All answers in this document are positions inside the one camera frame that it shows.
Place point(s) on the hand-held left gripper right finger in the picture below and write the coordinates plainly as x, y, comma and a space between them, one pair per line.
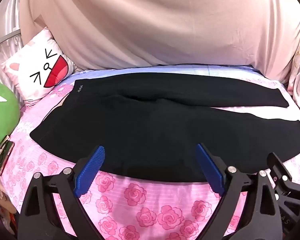
210, 170

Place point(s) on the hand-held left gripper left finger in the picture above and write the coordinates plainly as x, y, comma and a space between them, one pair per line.
90, 170

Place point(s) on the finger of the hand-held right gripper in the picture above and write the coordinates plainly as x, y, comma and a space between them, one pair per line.
280, 167

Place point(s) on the black pants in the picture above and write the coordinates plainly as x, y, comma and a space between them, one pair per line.
140, 135

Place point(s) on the pink rose-print bed sheet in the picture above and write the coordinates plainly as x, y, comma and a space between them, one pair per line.
150, 205

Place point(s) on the dark rectangular case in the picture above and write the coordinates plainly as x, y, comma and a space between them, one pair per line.
3, 156

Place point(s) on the green plush toy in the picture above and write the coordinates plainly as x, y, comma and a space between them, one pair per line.
2, 120

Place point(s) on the white cat-face pillow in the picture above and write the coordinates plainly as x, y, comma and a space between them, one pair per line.
37, 65

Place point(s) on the beige draped cloth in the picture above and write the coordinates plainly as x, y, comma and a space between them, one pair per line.
152, 22

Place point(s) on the white satin curtain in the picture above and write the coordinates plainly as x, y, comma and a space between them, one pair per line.
5, 12

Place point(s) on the grey metal rail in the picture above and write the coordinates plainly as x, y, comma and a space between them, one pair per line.
7, 37

